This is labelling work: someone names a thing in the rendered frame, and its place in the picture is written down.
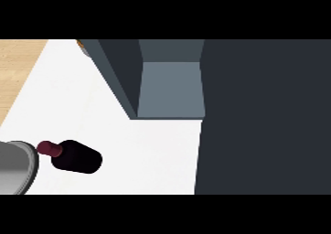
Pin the grey cabinet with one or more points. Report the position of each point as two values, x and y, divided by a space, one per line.
166 88

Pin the dark grey cabinet door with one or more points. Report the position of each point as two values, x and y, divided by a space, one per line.
269 119

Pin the dark wine bottle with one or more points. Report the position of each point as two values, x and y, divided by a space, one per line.
76 157

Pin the small orange object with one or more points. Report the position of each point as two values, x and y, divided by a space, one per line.
83 47

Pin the grey metal pot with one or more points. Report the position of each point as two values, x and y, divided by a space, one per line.
9 167

